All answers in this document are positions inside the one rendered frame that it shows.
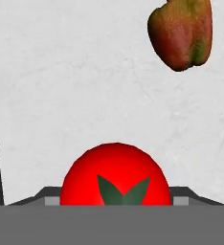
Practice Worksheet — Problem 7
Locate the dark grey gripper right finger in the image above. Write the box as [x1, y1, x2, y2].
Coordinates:
[168, 186, 224, 207]

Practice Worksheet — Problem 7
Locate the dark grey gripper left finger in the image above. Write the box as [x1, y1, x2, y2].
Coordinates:
[8, 186, 63, 207]

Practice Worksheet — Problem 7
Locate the red tomato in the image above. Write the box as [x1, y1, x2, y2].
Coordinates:
[59, 142, 173, 207]

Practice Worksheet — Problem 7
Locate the red green bell pepper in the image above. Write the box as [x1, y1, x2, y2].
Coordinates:
[146, 0, 213, 73]

